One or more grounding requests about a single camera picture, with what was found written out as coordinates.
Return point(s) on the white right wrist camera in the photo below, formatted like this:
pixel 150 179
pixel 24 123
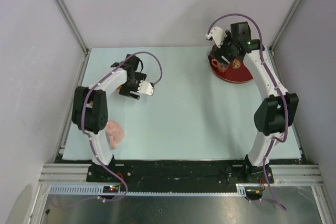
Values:
pixel 217 35

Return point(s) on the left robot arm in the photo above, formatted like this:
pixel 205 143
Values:
pixel 92 119

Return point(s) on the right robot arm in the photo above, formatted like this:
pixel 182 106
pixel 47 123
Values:
pixel 276 113

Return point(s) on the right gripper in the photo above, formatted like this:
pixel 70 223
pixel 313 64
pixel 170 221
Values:
pixel 220 53

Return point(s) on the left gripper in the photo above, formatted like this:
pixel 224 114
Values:
pixel 139 76

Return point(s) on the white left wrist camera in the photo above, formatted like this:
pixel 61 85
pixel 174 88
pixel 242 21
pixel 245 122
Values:
pixel 145 88

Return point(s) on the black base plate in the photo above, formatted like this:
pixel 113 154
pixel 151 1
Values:
pixel 232 171

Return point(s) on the round red tray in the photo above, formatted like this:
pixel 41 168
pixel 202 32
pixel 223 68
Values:
pixel 236 72

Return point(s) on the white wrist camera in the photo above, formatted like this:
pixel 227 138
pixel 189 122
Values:
pixel 217 35
pixel 145 88

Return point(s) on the grey cable duct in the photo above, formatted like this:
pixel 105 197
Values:
pixel 109 190

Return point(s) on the lilac mug black handle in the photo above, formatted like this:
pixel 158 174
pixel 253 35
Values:
pixel 280 138

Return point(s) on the large pink mug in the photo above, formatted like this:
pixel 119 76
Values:
pixel 114 133

